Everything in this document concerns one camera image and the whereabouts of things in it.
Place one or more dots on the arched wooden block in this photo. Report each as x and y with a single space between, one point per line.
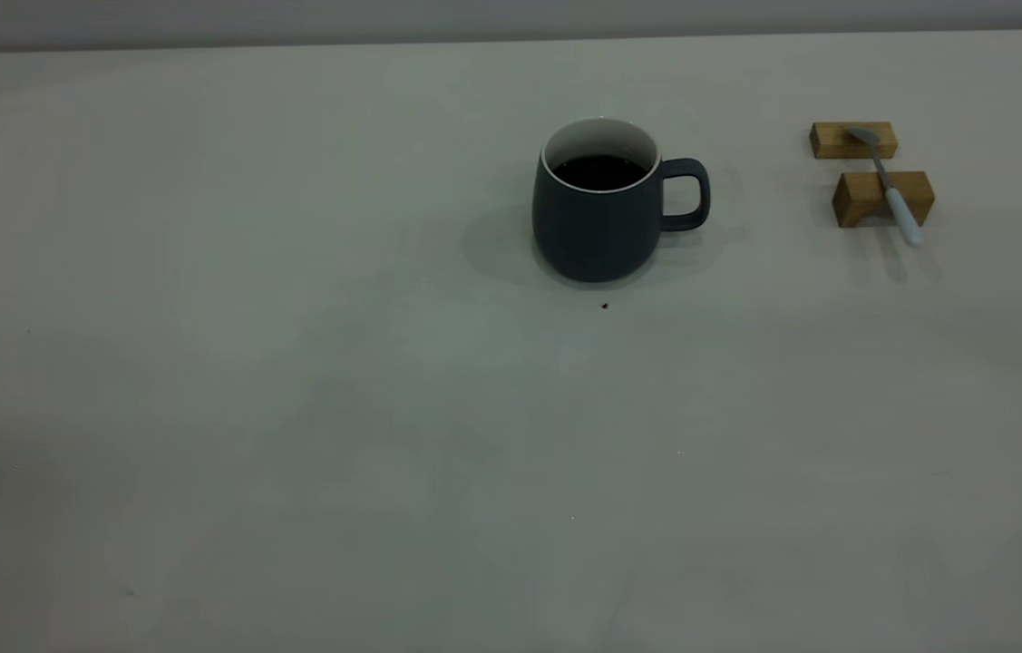
860 192

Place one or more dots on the dark grey ceramic mug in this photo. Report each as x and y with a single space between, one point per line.
597 231

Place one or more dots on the flat rectangular wooden block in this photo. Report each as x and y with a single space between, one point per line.
830 141

